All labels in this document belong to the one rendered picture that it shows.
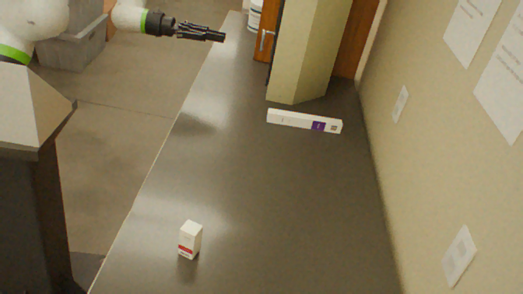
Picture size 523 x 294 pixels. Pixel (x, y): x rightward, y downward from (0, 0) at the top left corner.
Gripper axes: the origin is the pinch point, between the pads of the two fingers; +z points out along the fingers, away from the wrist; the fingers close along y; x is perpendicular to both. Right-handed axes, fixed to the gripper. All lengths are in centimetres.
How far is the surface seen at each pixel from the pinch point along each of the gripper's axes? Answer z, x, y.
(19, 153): -43, 21, -63
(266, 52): 19.8, 16.2, 31.9
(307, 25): 32.9, -12.8, -4.5
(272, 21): 19.9, 1.3, 32.2
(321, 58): 41.5, 1.6, 2.6
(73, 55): -132, 102, 147
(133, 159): -52, 115, 54
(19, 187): -49, 41, -57
